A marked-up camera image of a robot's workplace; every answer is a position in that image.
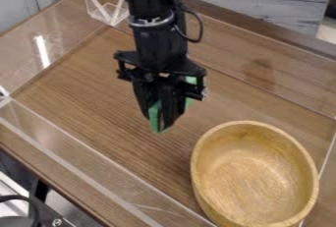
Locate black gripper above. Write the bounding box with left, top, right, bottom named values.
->
left=115, top=24, right=207, bottom=132

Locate green rectangular block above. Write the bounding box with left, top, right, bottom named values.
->
left=149, top=76, right=198, bottom=133

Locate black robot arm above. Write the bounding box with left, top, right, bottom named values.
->
left=115, top=0, right=207, bottom=132

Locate brown wooden bowl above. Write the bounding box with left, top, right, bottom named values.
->
left=191, top=121, right=319, bottom=227

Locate black cable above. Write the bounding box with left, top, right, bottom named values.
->
left=174, top=4, right=206, bottom=44

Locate black table leg bracket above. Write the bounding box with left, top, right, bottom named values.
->
left=30, top=179, right=77, bottom=227

